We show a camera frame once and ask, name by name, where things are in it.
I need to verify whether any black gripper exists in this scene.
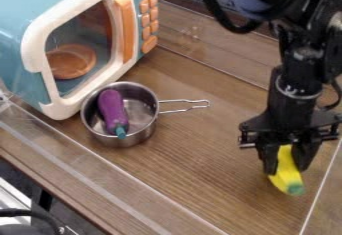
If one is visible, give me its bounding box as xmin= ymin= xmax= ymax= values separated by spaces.
xmin=239 ymin=67 xmax=342 ymax=175

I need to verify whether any blue white toy microwave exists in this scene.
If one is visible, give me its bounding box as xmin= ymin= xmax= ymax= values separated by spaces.
xmin=0 ymin=0 xmax=159 ymax=120

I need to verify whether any yellow toy banana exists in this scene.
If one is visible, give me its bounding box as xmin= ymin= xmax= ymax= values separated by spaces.
xmin=268 ymin=145 xmax=305 ymax=196

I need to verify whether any black cable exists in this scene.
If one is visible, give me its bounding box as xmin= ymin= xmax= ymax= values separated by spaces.
xmin=0 ymin=208 xmax=64 ymax=235

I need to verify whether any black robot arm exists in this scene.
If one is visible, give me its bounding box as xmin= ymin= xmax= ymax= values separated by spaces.
xmin=203 ymin=0 xmax=342 ymax=175

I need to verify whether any purple toy eggplant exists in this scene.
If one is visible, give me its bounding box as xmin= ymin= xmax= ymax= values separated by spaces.
xmin=97 ymin=89 xmax=130 ymax=139

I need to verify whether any silver metal pot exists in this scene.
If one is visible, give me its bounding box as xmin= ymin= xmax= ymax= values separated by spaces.
xmin=80 ymin=81 xmax=210 ymax=148

